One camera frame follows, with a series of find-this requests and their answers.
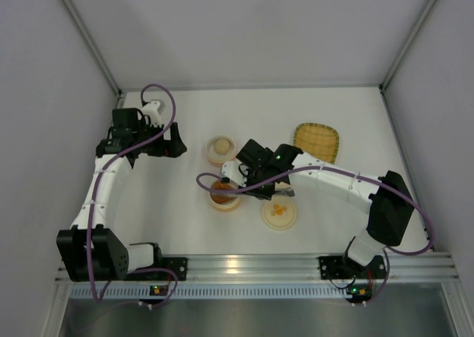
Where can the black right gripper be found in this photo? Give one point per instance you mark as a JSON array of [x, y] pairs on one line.
[[261, 187]]

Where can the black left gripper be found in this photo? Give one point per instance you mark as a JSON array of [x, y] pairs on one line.
[[165, 141]]

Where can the metal tongs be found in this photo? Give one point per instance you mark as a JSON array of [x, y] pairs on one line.
[[266, 192]]

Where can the orange fried food piece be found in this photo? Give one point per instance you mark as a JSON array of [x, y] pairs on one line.
[[222, 198]]

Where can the white steamed bun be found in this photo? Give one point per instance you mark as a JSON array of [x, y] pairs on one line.
[[222, 146]]

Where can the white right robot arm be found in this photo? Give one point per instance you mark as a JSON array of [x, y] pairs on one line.
[[386, 200]]

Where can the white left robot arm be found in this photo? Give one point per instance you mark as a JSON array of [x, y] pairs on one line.
[[90, 248]]

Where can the orange lunch box bowl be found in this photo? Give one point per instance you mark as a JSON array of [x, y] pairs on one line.
[[226, 207]]

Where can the pink lunch box bowl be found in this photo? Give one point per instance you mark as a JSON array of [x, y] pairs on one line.
[[215, 159]]

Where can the cream lid with pink knob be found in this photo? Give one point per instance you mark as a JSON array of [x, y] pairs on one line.
[[283, 186]]

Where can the cream lid with orange knob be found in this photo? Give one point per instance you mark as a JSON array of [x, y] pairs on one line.
[[280, 213]]

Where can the woven bamboo tray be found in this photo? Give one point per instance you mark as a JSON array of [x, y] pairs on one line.
[[319, 140]]

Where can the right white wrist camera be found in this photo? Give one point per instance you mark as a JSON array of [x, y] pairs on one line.
[[230, 170]]

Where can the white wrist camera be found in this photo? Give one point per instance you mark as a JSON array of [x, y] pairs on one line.
[[230, 170], [153, 111]]

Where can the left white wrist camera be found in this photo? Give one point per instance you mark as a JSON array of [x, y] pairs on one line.
[[153, 111]]

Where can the aluminium front rail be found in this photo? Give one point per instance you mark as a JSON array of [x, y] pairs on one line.
[[431, 267]]

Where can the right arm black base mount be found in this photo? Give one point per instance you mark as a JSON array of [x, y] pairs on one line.
[[336, 267]]

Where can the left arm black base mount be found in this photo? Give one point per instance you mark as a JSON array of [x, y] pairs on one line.
[[156, 272]]

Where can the slotted grey cable duct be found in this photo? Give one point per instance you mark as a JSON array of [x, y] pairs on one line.
[[226, 291]]

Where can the left aluminium frame post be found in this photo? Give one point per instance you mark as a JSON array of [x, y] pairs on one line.
[[78, 22]]

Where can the aluminium frame post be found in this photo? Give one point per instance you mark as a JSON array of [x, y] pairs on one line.
[[78, 22], [428, 7]]

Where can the right aluminium frame post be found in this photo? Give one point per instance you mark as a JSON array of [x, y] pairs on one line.
[[428, 7]]

